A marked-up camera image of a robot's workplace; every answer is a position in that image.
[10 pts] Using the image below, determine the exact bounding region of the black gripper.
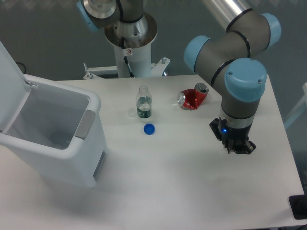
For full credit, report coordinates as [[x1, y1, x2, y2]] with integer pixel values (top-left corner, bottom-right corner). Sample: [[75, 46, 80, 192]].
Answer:
[[209, 118, 256, 155]]

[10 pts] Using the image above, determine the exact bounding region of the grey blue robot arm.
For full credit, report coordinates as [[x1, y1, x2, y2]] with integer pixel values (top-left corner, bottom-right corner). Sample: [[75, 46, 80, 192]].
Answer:
[[77, 0, 281, 154]]

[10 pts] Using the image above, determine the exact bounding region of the white trash bin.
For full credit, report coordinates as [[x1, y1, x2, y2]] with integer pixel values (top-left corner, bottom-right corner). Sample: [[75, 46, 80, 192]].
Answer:
[[0, 74, 106, 187]]

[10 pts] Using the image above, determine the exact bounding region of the white trash bin lid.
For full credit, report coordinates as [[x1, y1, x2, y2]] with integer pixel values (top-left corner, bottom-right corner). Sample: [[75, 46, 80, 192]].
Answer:
[[0, 44, 31, 132]]

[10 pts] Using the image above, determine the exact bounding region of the crushed red soda can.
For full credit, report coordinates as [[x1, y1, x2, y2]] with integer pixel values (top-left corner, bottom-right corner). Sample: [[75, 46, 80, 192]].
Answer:
[[177, 82, 209, 110]]

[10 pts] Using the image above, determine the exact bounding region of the blue bottle cap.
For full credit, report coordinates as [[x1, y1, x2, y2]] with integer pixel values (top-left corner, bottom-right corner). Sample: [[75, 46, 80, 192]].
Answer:
[[143, 123, 155, 135]]

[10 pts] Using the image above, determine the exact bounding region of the black device at table edge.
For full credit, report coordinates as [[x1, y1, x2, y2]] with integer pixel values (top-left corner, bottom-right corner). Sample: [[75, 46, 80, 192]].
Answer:
[[289, 195, 307, 220]]

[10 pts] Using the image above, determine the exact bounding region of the clear plastic bottle green label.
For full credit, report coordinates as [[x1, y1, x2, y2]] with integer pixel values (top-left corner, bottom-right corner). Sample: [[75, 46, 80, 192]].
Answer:
[[136, 85, 152, 118]]

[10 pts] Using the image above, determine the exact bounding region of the white frame at right edge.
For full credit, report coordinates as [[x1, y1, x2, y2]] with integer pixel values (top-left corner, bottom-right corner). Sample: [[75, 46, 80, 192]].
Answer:
[[283, 82, 307, 129]]

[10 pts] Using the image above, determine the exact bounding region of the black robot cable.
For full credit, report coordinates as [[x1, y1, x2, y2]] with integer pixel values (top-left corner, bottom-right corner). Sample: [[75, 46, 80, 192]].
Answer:
[[120, 36, 134, 78]]

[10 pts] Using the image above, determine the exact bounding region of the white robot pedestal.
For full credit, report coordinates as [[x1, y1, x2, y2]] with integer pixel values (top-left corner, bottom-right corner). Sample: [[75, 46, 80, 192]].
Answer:
[[83, 12, 171, 79]]

